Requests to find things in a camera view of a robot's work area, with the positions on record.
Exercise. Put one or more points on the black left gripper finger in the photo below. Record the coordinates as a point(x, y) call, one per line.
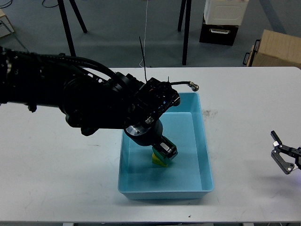
point(167, 150)

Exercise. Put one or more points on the green cube block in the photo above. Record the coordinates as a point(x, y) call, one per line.
point(155, 149)

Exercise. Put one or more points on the yellow cube block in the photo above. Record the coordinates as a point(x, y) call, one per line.
point(157, 161)

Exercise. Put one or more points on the light blue plastic bin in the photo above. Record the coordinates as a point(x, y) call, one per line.
point(188, 176)

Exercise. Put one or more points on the white storage box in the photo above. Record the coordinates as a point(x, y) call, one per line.
point(225, 12)

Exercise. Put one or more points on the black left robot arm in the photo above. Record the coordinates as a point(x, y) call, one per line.
point(90, 95)

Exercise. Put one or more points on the cardboard box with handles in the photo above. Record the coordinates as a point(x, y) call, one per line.
point(274, 49)

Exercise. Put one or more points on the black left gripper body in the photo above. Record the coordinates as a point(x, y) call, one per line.
point(146, 136)

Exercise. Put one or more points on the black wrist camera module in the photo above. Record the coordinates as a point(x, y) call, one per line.
point(155, 97)

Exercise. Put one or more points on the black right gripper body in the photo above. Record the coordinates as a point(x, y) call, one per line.
point(297, 157)

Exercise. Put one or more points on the black right easel legs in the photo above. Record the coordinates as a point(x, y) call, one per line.
point(184, 17)

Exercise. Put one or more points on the wooden cabinet with metal leg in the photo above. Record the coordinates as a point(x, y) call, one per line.
point(7, 29)

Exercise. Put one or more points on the black box with handle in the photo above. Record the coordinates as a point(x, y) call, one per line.
point(218, 34)

